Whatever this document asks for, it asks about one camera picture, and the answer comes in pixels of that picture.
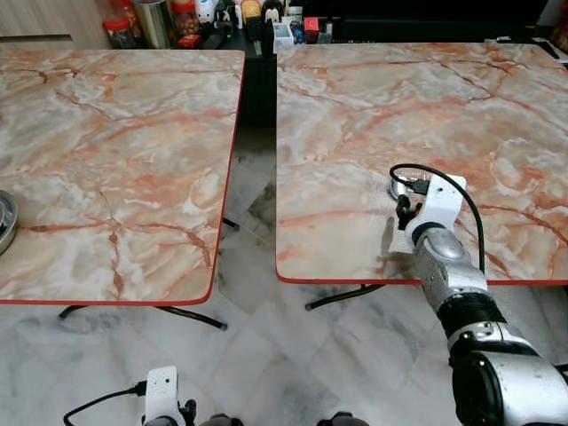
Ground tall red-lidded jar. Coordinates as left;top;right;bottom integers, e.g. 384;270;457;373
170;0;201;48

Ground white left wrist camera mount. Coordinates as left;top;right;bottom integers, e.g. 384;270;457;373
144;366;180;426

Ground red container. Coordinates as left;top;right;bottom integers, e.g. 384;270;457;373
552;7;568;52

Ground small white box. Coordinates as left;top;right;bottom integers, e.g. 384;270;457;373
272;22;296;48

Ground small red-lidded jar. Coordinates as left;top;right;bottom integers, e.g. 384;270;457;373
100;13;135;50

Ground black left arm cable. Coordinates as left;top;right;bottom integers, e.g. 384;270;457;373
62;382;148;426

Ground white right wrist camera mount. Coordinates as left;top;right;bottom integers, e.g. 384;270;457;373
391;173;468;256

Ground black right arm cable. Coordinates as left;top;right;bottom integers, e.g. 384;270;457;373
389;162;487;274

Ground black cabinet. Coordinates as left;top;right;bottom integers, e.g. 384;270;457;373
302;0;553;45

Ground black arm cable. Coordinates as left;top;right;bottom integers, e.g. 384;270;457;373
62;382;148;426
389;162;487;274

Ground robot left leg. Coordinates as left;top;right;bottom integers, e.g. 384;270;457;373
197;413;245;426

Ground stainless steel canister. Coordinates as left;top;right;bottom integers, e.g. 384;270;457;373
135;0;177;50

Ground stainless steel bowl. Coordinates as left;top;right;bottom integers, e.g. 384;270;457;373
0;189;20;256

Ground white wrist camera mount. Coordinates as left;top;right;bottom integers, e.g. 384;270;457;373
391;173;468;256
144;366;180;426

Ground robot leg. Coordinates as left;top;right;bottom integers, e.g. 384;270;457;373
197;413;245;426
317;410;372;426

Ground wooden cabinet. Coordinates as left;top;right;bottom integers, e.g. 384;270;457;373
0;0;109;51

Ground marble table with red edge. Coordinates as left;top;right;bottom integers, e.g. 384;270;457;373
0;49;247;331
274;41;568;312

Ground robot right leg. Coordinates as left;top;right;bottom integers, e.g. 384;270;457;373
317;410;372;426

